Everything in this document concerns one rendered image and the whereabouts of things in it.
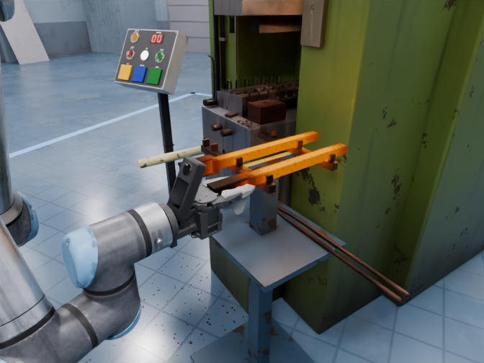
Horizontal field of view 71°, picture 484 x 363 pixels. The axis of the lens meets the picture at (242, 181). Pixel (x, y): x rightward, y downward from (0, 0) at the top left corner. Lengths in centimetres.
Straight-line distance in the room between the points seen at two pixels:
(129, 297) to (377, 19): 94
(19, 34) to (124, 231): 1046
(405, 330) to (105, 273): 147
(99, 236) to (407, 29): 103
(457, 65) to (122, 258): 123
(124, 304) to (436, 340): 147
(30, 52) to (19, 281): 1040
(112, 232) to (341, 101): 81
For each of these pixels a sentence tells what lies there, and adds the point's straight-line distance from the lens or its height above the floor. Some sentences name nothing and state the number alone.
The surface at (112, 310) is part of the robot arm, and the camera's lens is 65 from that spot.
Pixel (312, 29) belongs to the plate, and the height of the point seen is 124.
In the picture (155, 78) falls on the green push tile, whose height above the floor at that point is 100.
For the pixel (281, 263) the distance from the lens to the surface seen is 94.
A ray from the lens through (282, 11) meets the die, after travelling 139.
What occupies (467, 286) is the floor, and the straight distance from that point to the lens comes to 219.
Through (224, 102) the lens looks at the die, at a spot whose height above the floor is 94.
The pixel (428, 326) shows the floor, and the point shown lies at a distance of 188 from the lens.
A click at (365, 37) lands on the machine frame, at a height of 122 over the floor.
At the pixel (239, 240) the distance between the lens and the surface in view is 101.
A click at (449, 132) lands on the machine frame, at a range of 146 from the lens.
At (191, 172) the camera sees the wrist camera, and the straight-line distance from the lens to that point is 63.
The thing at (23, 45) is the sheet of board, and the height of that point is 43.
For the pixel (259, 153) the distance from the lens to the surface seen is 91.
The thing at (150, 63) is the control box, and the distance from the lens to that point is 176.
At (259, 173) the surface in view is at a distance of 76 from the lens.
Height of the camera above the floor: 130
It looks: 27 degrees down
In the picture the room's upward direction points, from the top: straight up
